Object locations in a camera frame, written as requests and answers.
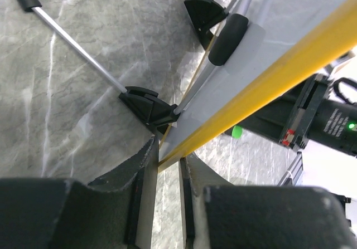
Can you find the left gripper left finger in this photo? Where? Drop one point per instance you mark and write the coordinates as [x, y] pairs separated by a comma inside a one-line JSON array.
[[115, 210]]

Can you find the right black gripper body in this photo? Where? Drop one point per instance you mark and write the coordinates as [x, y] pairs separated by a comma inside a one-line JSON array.
[[287, 119]]

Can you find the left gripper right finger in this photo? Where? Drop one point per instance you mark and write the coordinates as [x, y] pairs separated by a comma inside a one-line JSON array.
[[218, 214]]

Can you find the yellow-framed whiteboard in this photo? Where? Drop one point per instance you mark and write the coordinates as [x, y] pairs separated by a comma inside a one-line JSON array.
[[286, 42]]

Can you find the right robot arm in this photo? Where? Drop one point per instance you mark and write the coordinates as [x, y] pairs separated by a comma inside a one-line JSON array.
[[334, 125]]

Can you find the metal whiteboard stand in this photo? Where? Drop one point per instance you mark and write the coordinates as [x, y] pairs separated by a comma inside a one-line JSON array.
[[140, 42]]

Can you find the aluminium rail frame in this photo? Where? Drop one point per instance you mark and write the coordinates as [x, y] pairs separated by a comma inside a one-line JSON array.
[[293, 173]]

